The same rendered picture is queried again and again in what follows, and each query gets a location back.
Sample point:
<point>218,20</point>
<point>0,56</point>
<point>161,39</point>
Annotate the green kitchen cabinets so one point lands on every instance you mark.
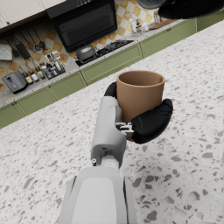
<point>96,70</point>

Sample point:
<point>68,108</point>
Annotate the white oven mitt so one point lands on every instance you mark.
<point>5,52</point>

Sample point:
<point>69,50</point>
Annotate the wooden cutting board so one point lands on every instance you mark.
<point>162,24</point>

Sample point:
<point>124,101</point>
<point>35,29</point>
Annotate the black toaster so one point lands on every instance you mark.
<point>14,82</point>

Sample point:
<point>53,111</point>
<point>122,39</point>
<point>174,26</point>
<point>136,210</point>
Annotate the black range hood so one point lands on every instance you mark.
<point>83,23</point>

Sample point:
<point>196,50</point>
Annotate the grey cooking pot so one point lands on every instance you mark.
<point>85,52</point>

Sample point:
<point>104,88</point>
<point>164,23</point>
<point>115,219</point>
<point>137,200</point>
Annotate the black ladle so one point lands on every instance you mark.
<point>39,39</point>

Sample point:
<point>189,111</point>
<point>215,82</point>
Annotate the black gas stove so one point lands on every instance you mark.
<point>106,51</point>

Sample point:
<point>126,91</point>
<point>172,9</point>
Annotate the black spice rack with bottles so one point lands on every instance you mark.
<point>52,67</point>

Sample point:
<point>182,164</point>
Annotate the white upper cabinets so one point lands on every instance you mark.
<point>22,10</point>

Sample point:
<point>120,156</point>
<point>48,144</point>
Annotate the brown cup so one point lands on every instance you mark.
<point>140,96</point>

